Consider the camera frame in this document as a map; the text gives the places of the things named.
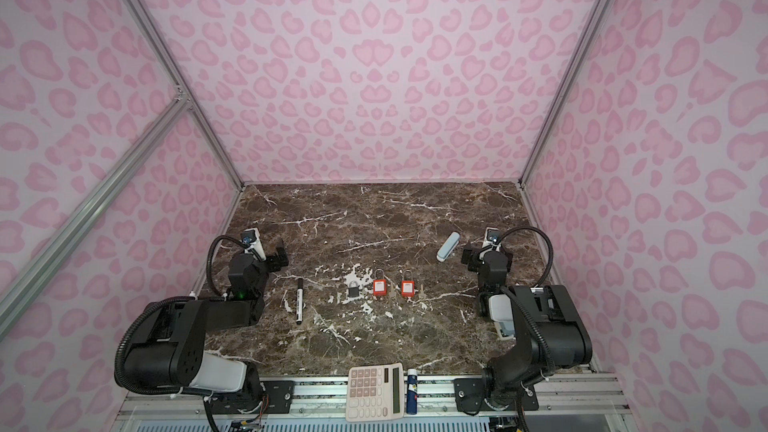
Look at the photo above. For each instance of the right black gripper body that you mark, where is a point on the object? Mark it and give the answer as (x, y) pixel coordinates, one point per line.
(475, 264)

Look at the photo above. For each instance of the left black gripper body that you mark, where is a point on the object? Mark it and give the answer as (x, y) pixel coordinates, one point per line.
(272, 265)

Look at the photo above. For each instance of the red padlock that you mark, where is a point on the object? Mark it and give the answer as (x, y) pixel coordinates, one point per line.
(408, 288)
(379, 285)

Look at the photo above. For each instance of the small grey padlock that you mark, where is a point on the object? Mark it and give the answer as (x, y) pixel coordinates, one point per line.
(353, 289)

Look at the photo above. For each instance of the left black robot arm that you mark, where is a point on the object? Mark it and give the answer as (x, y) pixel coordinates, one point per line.
(163, 350)

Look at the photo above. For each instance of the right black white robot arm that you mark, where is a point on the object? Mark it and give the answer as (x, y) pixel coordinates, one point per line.
(543, 325)

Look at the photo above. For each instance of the light blue grey case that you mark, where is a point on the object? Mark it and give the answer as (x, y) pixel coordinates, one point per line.
(448, 246)

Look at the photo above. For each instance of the black marker pen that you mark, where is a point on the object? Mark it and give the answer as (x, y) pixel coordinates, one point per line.
(299, 301)

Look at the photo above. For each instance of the blue grey stapler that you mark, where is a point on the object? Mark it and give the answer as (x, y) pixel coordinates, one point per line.
(505, 329)

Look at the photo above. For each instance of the blue white glue stick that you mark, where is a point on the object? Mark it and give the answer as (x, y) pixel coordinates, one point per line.
(412, 392)

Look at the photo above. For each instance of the pink white calculator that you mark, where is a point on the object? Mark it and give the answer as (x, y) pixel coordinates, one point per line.
(375, 393)

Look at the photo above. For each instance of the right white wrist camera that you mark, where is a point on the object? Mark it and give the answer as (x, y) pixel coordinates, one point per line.
(491, 237)

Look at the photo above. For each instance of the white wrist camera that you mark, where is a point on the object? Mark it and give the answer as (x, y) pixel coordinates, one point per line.
(491, 237)
(253, 245)

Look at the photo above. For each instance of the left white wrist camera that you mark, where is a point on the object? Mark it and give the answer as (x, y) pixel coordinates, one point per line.
(253, 245)

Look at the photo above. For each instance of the aluminium front rail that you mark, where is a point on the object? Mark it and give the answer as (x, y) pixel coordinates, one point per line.
(580, 393)

